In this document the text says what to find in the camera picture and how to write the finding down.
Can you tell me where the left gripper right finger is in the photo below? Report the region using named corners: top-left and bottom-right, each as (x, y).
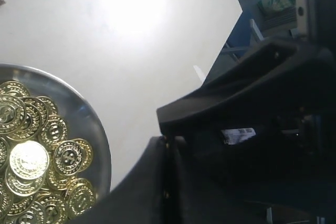
top-left (156, 39), bottom-right (297, 136)

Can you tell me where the gold coin centre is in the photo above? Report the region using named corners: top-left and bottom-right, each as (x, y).
top-left (9, 141), bottom-right (49, 180)

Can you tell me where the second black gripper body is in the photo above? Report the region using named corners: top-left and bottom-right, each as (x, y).
top-left (186, 38), bottom-right (335, 223)

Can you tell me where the gold coin lower right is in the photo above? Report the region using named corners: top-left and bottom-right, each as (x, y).
top-left (65, 178), bottom-right (96, 219)

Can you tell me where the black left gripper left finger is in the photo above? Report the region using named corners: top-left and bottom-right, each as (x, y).
top-left (69, 137), bottom-right (166, 224)

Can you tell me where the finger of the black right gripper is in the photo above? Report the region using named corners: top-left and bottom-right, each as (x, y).
top-left (170, 136), bottom-right (263, 223)

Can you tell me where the gold coin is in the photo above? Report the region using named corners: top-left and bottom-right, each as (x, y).
top-left (65, 178), bottom-right (96, 219)
top-left (53, 138), bottom-right (93, 176)
top-left (9, 141), bottom-right (49, 180)

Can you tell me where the round silver metal plate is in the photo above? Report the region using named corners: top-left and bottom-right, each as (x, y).
top-left (1, 62), bottom-right (111, 201)

